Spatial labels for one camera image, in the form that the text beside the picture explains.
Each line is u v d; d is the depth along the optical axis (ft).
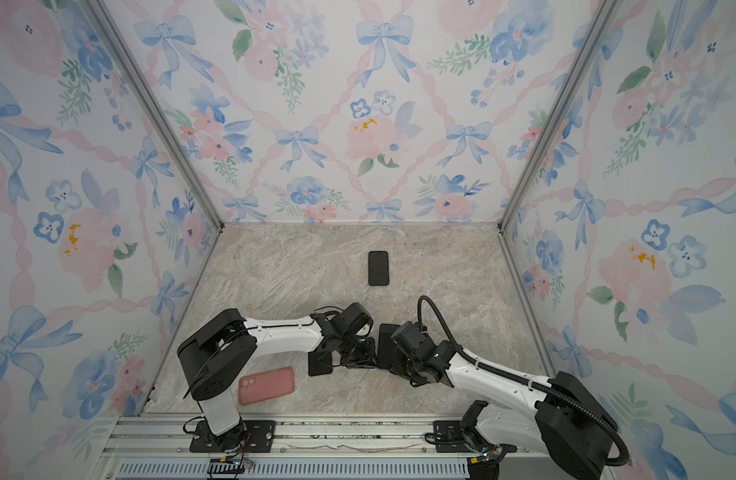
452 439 2.40
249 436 2.40
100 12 2.25
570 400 1.35
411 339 2.14
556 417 1.35
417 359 2.10
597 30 2.32
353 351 2.45
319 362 2.81
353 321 2.32
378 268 3.51
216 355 1.58
